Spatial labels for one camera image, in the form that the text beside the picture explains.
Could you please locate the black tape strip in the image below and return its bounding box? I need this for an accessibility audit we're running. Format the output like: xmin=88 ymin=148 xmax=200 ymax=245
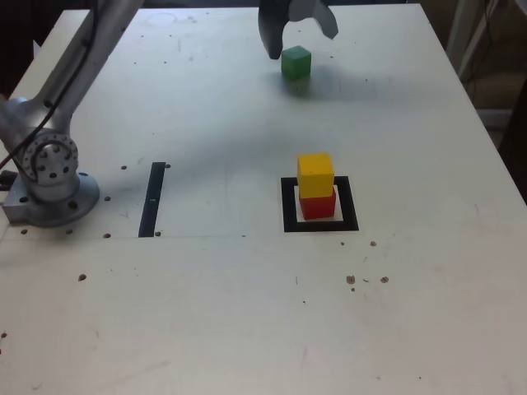
xmin=138 ymin=161 xmax=166 ymax=239

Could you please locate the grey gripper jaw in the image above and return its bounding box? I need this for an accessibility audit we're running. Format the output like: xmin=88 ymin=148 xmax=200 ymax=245
xmin=287 ymin=0 xmax=340 ymax=41
xmin=256 ymin=0 xmax=291 ymax=61

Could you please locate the black tape square outline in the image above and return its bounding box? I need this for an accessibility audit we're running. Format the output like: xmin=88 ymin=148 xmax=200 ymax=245
xmin=280 ymin=175 xmax=360 ymax=234

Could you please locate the green cube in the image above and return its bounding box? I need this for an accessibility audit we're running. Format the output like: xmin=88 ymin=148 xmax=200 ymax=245
xmin=281 ymin=45 xmax=313 ymax=81

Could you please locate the red cube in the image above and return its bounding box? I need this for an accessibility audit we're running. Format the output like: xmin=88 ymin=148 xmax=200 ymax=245
xmin=298 ymin=187 xmax=338 ymax=221

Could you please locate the black cable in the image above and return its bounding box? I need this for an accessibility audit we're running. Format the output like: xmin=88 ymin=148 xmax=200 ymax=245
xmin=0 ymin=0 xmax=102 ymax=170

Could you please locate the yellow cube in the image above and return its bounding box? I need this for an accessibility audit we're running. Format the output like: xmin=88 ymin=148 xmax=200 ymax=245
xmin=296 ymin=152 xmax=334 ymax=198

